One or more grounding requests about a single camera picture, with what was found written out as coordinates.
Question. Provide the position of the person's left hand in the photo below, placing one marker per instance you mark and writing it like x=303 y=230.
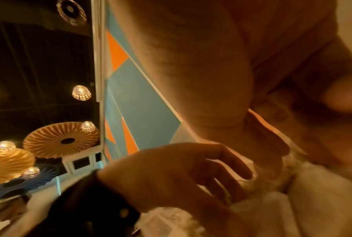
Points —
x=164 y=176

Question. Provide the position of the person's right hand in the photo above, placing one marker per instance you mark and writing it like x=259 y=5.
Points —
x=208 y=57

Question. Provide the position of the clear plastic bag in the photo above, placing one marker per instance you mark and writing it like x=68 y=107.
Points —
x=164 y=222

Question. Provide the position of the white square tea bag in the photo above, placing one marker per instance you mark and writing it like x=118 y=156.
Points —
x=325 y=201

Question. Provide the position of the blue pleated ceiling lamp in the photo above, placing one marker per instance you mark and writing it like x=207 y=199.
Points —
x=44 y=176

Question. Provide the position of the orange pleated ceiling lamp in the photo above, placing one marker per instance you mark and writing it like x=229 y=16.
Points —
x=47 y=143
x=9 y=166

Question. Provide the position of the white window frame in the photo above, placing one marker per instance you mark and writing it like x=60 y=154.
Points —
x=66 y=162

